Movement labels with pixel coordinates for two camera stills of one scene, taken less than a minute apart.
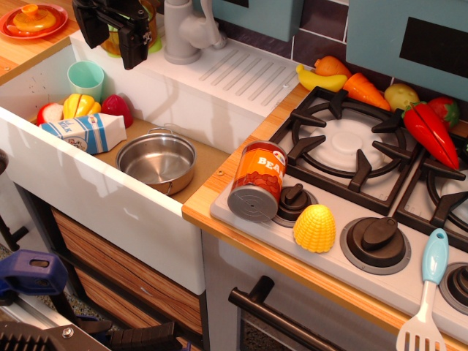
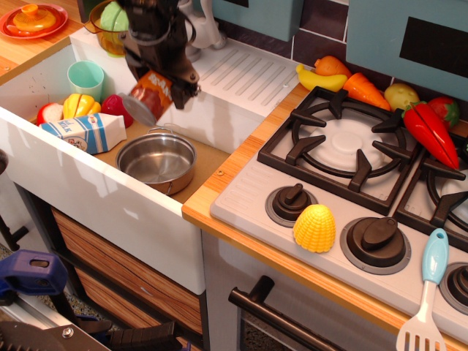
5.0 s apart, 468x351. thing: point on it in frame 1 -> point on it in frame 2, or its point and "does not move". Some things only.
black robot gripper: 132,16 -> 159,33
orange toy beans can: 254,195 -> 151,99
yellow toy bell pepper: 79,105 does not move
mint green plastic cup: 86,77 does not move
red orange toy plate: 8,28 does not move
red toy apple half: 115,104 does not move
